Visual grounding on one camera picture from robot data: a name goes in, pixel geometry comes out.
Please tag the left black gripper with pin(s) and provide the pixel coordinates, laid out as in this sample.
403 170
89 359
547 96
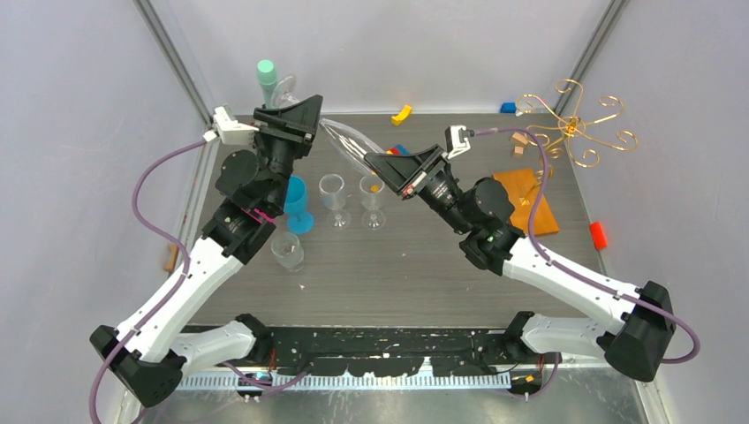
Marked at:
298 121

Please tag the wooden rack base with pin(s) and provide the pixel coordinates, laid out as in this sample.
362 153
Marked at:
522 187

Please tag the yellow curved block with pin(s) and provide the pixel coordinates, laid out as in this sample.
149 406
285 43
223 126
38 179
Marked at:
402 115

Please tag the gold wine glass rack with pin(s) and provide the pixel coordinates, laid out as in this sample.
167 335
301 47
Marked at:
557 139

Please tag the pink plastic wine glass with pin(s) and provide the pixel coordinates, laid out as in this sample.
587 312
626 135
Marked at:
261 216

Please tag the blue toy block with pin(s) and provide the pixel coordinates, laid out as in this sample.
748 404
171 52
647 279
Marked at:
401 147

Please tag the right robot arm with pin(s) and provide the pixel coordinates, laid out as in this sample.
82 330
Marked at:
628 326

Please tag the red object at edge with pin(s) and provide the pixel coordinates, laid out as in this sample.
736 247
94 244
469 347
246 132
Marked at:
598 235

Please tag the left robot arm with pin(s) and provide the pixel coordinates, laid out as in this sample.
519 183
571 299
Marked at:
148 352

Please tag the clear wine glass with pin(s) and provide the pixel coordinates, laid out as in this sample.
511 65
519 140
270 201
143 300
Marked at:
288 251
334 197
346 140
371 188

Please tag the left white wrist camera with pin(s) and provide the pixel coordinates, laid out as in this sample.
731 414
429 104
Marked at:
228 130

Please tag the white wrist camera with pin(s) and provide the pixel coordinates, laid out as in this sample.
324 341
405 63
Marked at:
228 130
457 140

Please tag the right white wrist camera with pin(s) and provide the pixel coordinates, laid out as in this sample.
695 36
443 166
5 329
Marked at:
457 140

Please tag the clear wine glass top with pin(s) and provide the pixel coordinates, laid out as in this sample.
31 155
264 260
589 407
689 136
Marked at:
346 140

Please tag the blue small block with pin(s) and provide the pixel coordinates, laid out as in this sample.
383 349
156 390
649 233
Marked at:
508 108

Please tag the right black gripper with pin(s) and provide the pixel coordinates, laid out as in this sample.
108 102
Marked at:
408 174

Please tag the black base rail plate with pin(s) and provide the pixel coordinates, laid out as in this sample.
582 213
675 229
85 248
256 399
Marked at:
391 351

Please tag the blue plastic wine glass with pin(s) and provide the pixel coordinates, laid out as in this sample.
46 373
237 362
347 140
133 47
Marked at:
299 219

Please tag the green microphone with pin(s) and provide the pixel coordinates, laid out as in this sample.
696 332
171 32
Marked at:
266 75

